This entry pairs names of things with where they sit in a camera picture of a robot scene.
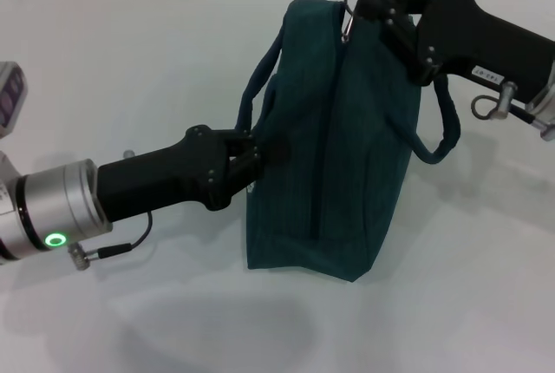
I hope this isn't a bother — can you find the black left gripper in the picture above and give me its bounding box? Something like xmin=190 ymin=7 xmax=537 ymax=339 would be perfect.
xmin=96 ymin=126 xmax=291 ymax=222

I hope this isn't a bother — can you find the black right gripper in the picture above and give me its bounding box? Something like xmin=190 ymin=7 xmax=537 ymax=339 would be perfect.
xmin=357 ymin=0 xmax=555 ymax=104

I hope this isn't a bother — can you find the dark teal insulated lunch bag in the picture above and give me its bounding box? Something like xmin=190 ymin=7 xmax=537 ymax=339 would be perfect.
xmin=236 ymin=0 xmax=461 ymax=284

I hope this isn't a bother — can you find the right gripper dark cable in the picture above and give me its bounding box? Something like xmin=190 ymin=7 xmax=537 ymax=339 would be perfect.
xmin=469 ymin=81 xmax=539 ymax=127

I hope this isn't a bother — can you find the gripper dark cable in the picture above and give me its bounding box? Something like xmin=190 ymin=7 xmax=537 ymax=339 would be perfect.
xmin=469 ymin=81 xmax=539 ymax=127
xmin=68 ymin=211 xmax=153 ymax=271

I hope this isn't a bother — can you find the left gripper dark cable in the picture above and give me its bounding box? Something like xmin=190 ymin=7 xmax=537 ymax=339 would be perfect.
xmin=68 ymin=211 xmax=153 ymax=271

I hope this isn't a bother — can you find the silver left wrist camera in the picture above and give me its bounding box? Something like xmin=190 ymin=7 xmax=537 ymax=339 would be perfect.
xmin=0 ymin=60 xmax=29 ymax=138

